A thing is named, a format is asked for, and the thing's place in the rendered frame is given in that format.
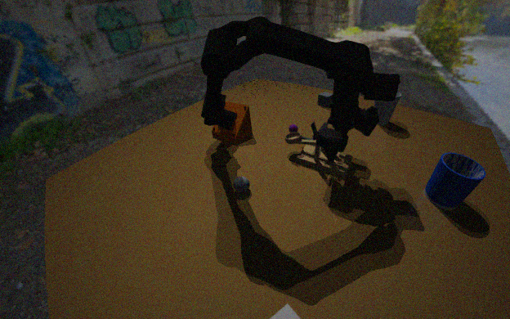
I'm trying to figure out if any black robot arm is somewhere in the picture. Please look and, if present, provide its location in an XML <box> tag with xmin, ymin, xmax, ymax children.
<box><xmin>200</xmin><ymin>16</ymin><xmax>400</xmax><ymax>136</ymax></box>

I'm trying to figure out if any white flat rectangular slab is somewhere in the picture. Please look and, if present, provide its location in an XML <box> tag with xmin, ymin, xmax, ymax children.
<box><xmin>271</xmin><ymin>304</ymin><xmax>301</xmax><ymax>319</ymax></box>

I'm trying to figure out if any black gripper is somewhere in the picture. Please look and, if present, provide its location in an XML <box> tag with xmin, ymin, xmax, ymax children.
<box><xmin>316</xmin><ymin>98</ymin><xmax>359</xmax><ymax>163</ymax></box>

